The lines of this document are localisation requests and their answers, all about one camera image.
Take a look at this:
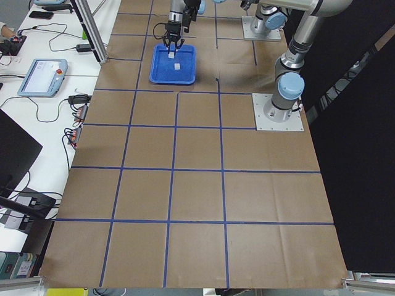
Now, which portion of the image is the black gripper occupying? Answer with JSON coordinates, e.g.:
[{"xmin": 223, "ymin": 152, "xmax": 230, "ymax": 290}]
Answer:
[
  {"xmin": 183, "ymin": 0, "xmax": 200, "ymax": 22},
  {"xmin": 162, "ymin": 12, "xmax": 190, "ymax": 53}
]

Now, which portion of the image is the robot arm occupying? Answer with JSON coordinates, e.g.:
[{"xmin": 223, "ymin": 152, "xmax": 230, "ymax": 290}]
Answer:
[
  {"xmin": 240, "ymin": 1, "xmax": 352, "ymax": 123},
  {"xmin": 157, "ymin": 1, "xmax": 288, "ymax": 52}
]

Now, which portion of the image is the blue plastic tray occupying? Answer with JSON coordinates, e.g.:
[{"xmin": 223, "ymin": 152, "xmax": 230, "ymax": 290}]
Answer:
[{"xmin": 149, "ymin": 44, "xmax": 196, "ymax": 85}]

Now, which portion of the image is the black power adapter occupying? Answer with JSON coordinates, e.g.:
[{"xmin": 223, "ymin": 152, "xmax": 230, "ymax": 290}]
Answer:
[{"xmin": 75, "ymin": 44, "xmax": 92, "ymax": 52}]

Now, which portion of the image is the orange usb hub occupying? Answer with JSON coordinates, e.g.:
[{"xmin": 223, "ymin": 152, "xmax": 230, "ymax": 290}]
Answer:
[
  {"xmin": 65, "ymin": 126, "xmax": 82, "ymax": 148},
  {"xmin": 73, "ymin": 105, "xmax": 88, "ymax": 122}
]

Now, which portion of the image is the near teach pendant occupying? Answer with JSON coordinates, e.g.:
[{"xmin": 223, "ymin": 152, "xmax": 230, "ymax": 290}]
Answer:
[{"xmin": 17, "ymin": 59, "xmax": 68, "ymax": 97}]

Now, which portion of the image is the teach pendant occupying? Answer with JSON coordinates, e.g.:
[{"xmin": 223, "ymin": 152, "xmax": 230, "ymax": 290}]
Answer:
[
  {"xmin": 33, "ymin": 0, "xmax": 73, "ymax": 12},
  {"xmin": 17, "ymin": 59, "xmax": 68, "ymax": 97}
]

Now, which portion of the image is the black smartphone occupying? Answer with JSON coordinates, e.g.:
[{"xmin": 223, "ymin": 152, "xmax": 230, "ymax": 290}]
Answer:
[{"xmin": 28, "ymin": 11, "xmax": 54, "ymax": 20}]

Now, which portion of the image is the far teach pendant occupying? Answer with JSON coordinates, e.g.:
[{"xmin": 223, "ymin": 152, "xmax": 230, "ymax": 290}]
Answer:
[{"xmin": 33, "ymin": 0, "xmax": 73, "ymax": 12}]

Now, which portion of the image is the black monitor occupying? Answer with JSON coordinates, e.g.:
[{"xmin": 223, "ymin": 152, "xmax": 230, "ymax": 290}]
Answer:
[{"xmin": 0, "ymin": 111, "xmax": 43, "ymax": 197}]

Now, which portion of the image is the black monitor stand base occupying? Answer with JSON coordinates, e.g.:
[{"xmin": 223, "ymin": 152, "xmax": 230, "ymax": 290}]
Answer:
[{"xmin": 1, "ymin": 189, "xmax": 58, "ymax": 255}]

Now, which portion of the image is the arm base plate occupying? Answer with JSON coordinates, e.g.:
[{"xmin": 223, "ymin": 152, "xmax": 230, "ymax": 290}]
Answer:
[
  {"xmin": 242, "ymin": 16, "xmax": 281, "ymax": 41},
  {"xmin": 252, "ymin": 93, "xmax": 304, "ymax": 132}
]

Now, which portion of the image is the aluminium frame post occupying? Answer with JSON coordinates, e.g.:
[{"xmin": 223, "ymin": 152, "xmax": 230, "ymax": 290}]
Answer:
[{"xmin": 70, "ymin": 0, "xmax": 108, "ymax": 65}]

